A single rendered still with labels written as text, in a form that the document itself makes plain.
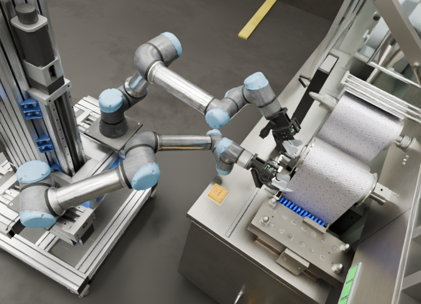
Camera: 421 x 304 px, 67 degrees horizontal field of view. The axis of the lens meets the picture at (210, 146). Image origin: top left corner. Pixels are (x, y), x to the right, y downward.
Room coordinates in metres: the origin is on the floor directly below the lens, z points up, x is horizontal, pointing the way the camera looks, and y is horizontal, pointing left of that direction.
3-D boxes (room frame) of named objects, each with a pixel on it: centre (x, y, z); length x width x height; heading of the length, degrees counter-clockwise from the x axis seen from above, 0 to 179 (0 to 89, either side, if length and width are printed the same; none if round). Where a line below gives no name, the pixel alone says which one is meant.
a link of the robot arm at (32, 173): (0.56, 0.64, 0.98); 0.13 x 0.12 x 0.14; 32
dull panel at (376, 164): (1.71, -1.07, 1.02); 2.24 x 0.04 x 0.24; 159
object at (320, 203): (0.73, -0.46, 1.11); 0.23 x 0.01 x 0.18; 69
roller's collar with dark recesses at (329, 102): (1.07, -0.43, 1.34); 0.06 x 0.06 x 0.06; 69
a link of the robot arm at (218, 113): (0.90, 0.18, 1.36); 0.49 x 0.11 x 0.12; 66
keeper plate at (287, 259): (0.51, -0.43, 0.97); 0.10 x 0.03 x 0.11; 69
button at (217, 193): (0.76, -0.09, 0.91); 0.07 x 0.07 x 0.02; 69
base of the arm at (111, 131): (1.05, 0.53, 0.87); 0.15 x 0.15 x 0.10
